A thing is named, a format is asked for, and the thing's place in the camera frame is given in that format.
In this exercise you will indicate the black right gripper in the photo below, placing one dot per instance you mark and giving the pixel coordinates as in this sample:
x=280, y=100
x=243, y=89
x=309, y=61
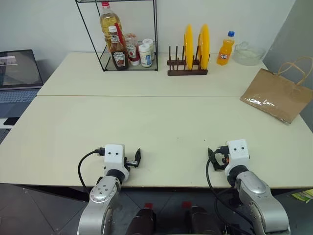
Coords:
x=220, y=166

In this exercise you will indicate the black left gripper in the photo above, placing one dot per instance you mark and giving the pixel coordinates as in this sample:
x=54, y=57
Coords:
x=130, y=163

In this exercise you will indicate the brown paper bag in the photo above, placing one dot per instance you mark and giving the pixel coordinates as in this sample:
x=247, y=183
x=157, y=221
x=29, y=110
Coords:
x=274, y=93

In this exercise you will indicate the dark rounded shape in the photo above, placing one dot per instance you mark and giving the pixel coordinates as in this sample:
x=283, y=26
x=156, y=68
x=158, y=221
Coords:
x=200, y=220
x=143, y=220

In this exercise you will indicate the dark wooden plate rack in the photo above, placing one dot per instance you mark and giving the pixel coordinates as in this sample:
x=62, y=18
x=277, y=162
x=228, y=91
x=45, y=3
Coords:
x=185, y=72

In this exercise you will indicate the white lidded jar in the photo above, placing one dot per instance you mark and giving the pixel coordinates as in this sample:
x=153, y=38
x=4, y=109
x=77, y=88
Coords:
x=146, y=58
x=149, y=42

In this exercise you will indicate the tall dark ketchup bottle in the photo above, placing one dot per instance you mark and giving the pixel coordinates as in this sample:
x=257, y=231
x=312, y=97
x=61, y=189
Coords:
x=119, y=58

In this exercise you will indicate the green printed packet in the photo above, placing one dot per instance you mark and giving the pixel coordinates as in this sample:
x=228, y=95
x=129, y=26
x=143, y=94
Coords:
x=303, y=195

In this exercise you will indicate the orange soda bottle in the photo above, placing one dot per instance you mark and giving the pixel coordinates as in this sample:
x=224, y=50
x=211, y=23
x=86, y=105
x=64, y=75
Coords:
x=225, y=52

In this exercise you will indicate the small red ketchup bottle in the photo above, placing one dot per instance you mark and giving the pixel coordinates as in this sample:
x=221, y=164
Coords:
x=132, y=52

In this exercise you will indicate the clear glass bowl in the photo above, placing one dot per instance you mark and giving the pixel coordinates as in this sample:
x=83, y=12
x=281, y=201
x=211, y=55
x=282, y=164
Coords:
x=249, y=55

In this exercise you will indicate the yellow plate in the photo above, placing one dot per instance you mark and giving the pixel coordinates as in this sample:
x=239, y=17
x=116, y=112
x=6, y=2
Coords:
x=205, y=44
x=188, y=44

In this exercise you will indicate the large cooking oil bottle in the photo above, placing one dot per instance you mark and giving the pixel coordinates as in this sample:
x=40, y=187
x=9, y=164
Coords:
x=108, y=22

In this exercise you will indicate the grey laptop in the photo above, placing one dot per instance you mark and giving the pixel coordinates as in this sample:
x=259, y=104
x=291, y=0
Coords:
x=17, y=71

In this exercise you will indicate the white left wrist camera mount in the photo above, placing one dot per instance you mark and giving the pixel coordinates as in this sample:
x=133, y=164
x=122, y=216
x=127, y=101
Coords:
x=113, y=159

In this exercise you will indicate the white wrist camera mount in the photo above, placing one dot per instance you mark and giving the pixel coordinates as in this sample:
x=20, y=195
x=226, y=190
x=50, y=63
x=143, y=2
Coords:
x=113, y=159
x=238, y=156

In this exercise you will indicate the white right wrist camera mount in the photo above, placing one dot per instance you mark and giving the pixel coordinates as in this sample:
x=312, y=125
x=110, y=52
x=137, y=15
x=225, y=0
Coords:
x=238, y=156

